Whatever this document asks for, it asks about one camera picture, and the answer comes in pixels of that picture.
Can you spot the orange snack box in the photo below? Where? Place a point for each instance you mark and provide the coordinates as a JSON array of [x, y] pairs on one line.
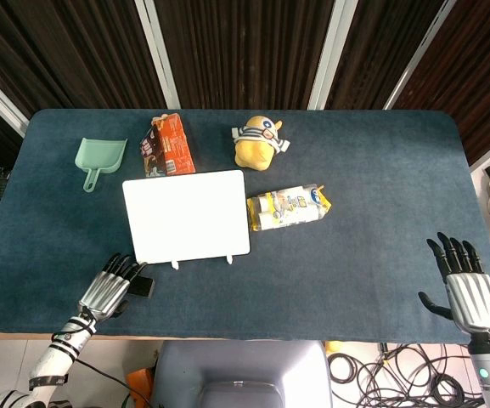
[[174, 146]]

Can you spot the yellow plush toy striped shirt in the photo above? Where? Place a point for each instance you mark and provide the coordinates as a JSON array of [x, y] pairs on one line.
[[255, 149]]

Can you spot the orange object under table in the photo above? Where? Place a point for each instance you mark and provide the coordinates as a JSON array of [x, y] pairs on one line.
[[139, 382]]

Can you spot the green plastic scoop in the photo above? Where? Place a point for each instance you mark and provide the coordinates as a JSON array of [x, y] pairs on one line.
[[99, 155]]

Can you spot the grey robot torso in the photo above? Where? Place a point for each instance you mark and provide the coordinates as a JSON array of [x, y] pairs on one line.
[[240, 374]]

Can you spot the white plastic board stand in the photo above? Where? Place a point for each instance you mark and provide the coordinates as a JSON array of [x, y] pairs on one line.
[[176, 265]]

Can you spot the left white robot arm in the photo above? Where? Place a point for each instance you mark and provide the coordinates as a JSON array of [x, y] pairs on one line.
[[60, 353]]

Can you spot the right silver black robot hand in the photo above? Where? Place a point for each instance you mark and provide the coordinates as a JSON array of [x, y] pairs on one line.
[[471, 297]]

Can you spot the pack of white bag rolls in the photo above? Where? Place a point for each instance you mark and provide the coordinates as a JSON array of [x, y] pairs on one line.
[[289, 208]]

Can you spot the dark blue table cloth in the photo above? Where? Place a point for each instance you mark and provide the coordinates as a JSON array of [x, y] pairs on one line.
[[312, 276]]

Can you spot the small yellow object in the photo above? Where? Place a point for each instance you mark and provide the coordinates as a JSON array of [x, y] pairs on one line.
[[333, 346]]

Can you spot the white rectangular board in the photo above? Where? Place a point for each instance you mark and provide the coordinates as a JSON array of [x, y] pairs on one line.
[[187, 214]]

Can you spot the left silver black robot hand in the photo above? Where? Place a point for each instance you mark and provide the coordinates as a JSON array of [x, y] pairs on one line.
[[102, 291]]

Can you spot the small black block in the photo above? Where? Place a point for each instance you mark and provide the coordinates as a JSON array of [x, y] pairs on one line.
[[143, 287]]

